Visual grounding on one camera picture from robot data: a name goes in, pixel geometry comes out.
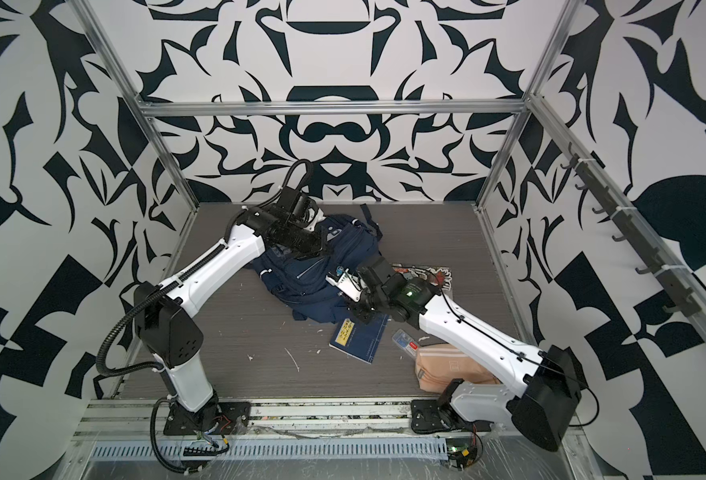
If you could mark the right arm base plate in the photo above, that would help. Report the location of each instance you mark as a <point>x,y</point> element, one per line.
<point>430,416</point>

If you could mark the clear plastic eraser case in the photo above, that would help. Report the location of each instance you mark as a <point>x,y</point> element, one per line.
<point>406,343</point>

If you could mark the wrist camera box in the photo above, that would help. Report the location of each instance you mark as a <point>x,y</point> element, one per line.
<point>312,215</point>
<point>349,284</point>

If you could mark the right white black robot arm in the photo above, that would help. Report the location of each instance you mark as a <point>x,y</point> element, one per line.
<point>539,390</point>

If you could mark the green circuit board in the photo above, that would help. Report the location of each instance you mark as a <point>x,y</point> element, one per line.
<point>463,455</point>

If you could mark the aluminium cage frame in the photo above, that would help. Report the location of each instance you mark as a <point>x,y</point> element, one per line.
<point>532,104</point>

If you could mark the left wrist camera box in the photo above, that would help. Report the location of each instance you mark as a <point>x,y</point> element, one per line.
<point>312,215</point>

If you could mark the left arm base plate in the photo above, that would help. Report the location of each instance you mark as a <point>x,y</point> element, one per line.
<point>224,418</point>

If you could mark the navy blue notebook yellow label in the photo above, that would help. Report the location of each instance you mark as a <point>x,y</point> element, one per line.
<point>359,340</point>

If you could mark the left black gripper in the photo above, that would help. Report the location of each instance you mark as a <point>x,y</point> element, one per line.
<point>320,246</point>

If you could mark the illustrated comic picture book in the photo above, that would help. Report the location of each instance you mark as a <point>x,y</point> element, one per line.
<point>436,275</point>

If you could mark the pink fabric pencil pouch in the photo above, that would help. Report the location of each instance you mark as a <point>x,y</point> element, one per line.
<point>436,366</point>

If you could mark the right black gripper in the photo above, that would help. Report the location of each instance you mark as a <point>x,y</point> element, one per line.
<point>363,316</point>

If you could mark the wall hook rack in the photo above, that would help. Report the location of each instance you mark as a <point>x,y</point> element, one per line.
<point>633,229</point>

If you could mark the white slotted cable duct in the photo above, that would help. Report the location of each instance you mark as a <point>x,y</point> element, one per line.
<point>426,448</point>

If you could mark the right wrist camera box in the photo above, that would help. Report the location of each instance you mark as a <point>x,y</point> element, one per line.
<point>349,284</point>

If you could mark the aluminium front rail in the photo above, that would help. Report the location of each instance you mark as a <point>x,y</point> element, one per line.
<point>125,419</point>

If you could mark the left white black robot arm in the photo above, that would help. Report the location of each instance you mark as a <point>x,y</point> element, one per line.
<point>165,324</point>

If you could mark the navy blue student backpack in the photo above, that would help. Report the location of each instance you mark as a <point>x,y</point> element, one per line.
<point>301,284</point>

